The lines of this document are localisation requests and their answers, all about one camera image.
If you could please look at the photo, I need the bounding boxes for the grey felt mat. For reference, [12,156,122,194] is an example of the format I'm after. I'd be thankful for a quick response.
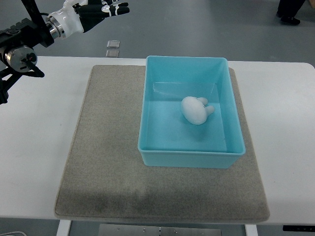
[55,65,270,224]

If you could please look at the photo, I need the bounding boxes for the floor socket plate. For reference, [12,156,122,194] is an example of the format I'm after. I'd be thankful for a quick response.
[106,49,119,58]
[106,40,120,48]

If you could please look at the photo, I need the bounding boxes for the white table leg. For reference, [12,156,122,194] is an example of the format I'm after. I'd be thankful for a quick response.
[56,220,71,236]
[245,224,258,236]

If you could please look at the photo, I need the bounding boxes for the blue plastic box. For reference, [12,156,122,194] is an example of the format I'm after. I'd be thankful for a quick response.
[138,56,246,169]

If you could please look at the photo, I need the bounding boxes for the black table control panel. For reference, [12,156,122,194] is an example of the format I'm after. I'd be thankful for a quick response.
[283,225,315,232]

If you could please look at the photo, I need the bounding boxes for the white table leg left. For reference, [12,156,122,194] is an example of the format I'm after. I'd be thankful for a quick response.
[56,220,71,236]

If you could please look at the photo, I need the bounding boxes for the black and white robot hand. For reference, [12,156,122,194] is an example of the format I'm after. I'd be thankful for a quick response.
[46,0,129,39]

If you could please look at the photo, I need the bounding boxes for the metal table frame plate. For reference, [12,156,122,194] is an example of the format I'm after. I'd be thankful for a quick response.
[98,224,222,236]

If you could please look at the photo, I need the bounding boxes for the white cable on floor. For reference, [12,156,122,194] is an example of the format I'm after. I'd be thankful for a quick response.
[0,230,25,236]

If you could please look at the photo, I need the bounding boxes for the white table leg right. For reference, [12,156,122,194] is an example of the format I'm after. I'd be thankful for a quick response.
[245,224,258,236]

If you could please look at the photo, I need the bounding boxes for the lower floor socket plate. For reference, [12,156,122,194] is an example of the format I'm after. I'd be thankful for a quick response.
[106,49,119,58]

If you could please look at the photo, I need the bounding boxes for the white plush toy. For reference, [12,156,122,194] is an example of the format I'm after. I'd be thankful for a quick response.
[181,96,215,125]

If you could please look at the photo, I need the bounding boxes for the upper floor socket plate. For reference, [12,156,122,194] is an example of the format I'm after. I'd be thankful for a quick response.
[106,40,120,48]

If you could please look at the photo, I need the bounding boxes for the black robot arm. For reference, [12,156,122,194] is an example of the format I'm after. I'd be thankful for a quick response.
[0,0,54,104]

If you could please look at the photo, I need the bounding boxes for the person's legs in background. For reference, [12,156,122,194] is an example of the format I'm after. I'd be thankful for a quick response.
[276,0,305,26]

